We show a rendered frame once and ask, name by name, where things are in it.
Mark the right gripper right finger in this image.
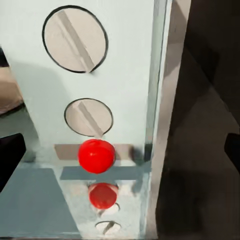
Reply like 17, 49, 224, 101
224, 133, 240, 172

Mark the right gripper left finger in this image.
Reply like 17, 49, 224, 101
0, 133, 26, 193

